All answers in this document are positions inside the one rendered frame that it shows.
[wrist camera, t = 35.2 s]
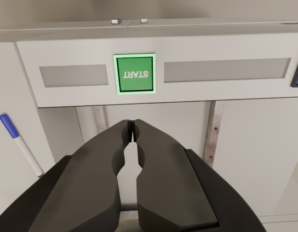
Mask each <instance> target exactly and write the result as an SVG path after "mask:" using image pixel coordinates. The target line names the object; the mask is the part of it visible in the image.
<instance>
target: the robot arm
mask: <svg viewBox="0 0 298 232"><path fill-rule="evenodd" d="M132 134H133V140H134V142H136V144H137V150H138V164H139V166H140V167H141V168H142V171H141V172H140V174H139V175H138V176H137V179H136V185H137V204H138V220H139V225H140V227H141V229H142V230H143V231H145V232H267V231H266V229H265V228H264V226H263V224H262V223H261V221H260V220H259V218H258V217H257V216H256V214H255V213H254V211H253V210H252V209H251V207H250V206H249V205H248V204H247V202H246V201H245V200H244V199H243V198H242V196H241V195H240V194H239V193H238V192H237V191H236V190H235V189H234V188H233V187H232V186H231V185H230V184H229V183H228V182H227V181H226V180H225V179H223V178H222V177H221V176H220V175H219V174H218V173H217V172H216V171H215V170H214V169H213V168H211V167H210V166H209V165H208V164H207V163H206V162H205V161H204V160H203V159H202V158H201V157H199V156H198V155H197V154H196V153H195V152H194V151H193V150H192V149H186V148H184V147H183V146H182V145H181V144H180V143H179V142H178V141H177V140H176V139H174V138H173V137H172V136H170V135H168V134H166V133H165V132H163V131H161V130H159V129H157V128H155V127H154V126H152V125H150V124H148V123H146V122H145V121H143V120H141V119H136V120H129V119H127V120H122V121H120V122H118V123H117V124H115V125H113V126H111V127H109V128H108V129H106V130H104V131H103V132H101V133H99V134H98V135H96V136H94V137H93V138H91V139H90V140H89V141H87V142H86V143H85V144H84V145H82V146H81V147H80V148H79V149H78V150H77V151H76V152H75V153H74V154H73V155H65V156H64V157H63V158H62V159H61V160H60V161H58V162H57V163H56V164H55V165H54V166H53V167H52V168H50V169H49V170H48V171H47V172H46V173H45V174H44V175H43V176H41V177H40V178H39V179H38V180H37V181H36V182H35V183H34V184H33V185H32V186H30V187H29V188H28V189H27V190H26V191H25V192H24V193H22V194H21V195H20V196H19V197H18V198H17V199H16V200H15V201H14V202H13V203H12V204H11V205H10V206H9V207H8V208H7V209H6V210H5V211H4V212H3V213H2V214H1V215H0V232H114V231H115V230H116V229H117V227H118V224H119V218H120V209H121V201H120V192H119V186H118V180H117V175H118V173H119V171H120V170H121V169H122V168H123V167H124V165H125V156H124V150H125V148H126V147H127V146H128V144H129V143H131V142H132Z"/></svg>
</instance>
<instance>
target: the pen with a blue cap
mask: <svg viewBox="0 0 298 232"><path fill-rule="evenodd" d="M0 120H1V122H2V123H3V125H4V126H5V128H6V129H7V131H8V133H9V134H10V135H11V137H12V138H13V140H14V142H15V143H16V145H17V146H18V148H19V149H20V151H21V152H22V154H23V155H24V157H25V158H26V160H27V161H28V163H29V164H30V166H31V168H32V169H33V171H34V172H35V174H36V175H37V176H38V177H39V178H40V177H41V176H43V172H42V171H41V169H40V167H39V165H38V164H37V162H36V161H35V159H34V158H33V156H32V154H31V153H30V151H29V150H28V148H27V147H26V145H25V143H24V142H23V140H22V138H21V137H20V135H19V134H18V132H17V130H16V129H15V127H14V126H13V124H12V122H11V121H10V119H9V118H8V116H7V114H2V115H0Z"/></svg>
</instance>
